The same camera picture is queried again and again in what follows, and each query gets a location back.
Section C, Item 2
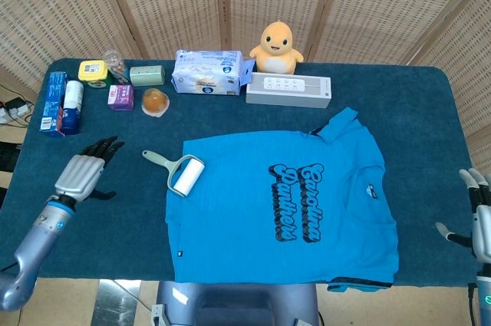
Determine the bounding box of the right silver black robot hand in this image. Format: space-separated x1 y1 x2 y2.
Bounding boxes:
435 167 491 265

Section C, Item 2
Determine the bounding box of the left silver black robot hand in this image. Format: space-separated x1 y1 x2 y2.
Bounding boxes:
54 135 126 204

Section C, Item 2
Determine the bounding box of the green white lint roller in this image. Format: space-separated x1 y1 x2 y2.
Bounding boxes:
141 149 206 199

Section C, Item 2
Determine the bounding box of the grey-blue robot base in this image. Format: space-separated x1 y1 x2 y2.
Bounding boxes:
150 280 321 326

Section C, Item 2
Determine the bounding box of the dark blue table cover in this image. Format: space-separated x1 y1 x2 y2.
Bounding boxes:
0 58 489 289

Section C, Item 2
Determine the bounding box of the blue white tube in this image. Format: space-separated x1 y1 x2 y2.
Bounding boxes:
61 80 85 137

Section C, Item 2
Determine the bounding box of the black floor object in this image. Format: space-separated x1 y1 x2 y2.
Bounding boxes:
0 141 22 174

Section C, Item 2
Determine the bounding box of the blue toothpaste box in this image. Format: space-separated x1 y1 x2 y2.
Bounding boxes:
38 71 69 139

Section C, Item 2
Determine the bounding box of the small purple box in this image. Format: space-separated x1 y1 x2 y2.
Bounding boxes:
107 84 136 112

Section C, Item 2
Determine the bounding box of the white floor power strip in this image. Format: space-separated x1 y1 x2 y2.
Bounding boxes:
0 97 32 125

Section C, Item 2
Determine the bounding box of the orange jelly cup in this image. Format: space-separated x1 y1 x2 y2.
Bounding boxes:
140 87 171 118

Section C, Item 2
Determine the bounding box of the yellow lid container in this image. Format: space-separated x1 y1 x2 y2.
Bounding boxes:
77 59 110 90

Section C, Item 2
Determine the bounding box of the clear plastic jar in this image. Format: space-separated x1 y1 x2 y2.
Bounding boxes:
103 49 132 85

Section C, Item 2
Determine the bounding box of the light green case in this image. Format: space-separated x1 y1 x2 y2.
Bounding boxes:
129 64 167 87

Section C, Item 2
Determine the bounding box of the blue white tissue pack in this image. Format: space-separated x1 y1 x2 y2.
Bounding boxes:
170 48 256 97

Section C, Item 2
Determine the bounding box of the blue printed T-shirt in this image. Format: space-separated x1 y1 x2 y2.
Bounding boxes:
164 107 400 293

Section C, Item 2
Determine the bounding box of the woven folding screen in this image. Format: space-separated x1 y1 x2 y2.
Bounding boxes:
0 0 491 176

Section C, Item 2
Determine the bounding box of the grey power strip box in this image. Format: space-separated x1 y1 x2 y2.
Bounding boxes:
245 71 333 110

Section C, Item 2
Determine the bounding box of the orange plush toy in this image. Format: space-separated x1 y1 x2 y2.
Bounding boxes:
249 21 305 75

